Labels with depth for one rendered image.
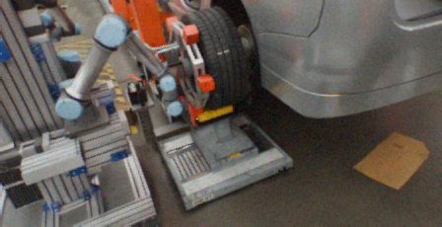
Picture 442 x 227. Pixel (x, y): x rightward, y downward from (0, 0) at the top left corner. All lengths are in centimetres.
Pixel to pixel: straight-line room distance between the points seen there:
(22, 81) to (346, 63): 158
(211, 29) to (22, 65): 100
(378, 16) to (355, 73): 25
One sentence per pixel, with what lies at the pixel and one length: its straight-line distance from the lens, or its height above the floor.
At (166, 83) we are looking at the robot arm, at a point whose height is 100.
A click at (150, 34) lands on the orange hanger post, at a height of 98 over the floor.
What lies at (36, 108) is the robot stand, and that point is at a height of 90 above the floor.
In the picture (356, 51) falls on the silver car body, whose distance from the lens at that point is 150.
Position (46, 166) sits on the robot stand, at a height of 73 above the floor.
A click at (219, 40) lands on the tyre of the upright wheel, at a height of 105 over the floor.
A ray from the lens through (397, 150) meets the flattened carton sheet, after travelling 282.
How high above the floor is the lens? 169
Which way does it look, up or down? 29 degrees down
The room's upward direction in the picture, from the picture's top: 8 degrees counter-clockwise
